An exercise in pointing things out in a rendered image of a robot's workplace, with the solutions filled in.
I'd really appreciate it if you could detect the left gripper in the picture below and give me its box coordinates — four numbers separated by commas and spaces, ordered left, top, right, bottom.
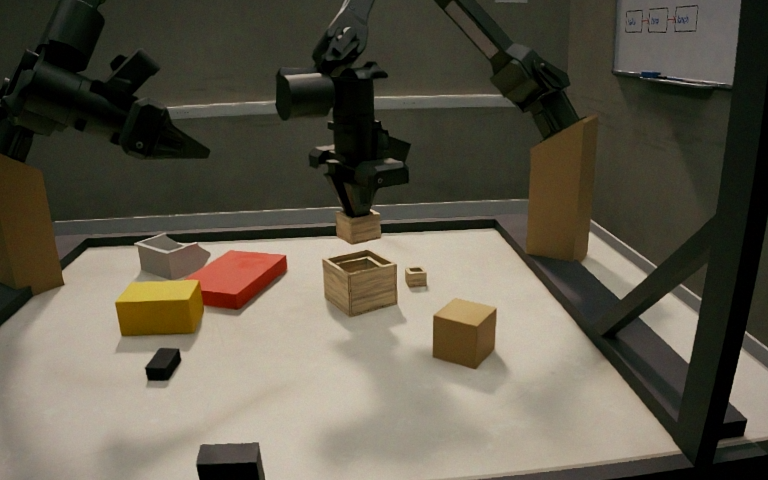
65, 77, 210, 160

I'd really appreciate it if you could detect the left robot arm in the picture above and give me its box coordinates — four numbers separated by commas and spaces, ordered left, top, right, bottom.
0, 0, 161, 163

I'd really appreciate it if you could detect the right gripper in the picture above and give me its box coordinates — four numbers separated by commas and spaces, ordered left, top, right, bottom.
309, 113, 409, 218

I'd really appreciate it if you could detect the black metal support frame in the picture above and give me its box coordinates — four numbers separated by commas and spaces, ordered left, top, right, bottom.
593, 0, 768, 467

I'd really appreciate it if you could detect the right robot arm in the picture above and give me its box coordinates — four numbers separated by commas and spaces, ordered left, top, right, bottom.
275, 0, 587, 163

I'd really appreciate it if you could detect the red flat rectangular block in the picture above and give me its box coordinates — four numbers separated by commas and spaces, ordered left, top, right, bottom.
184, 250, 287, 310

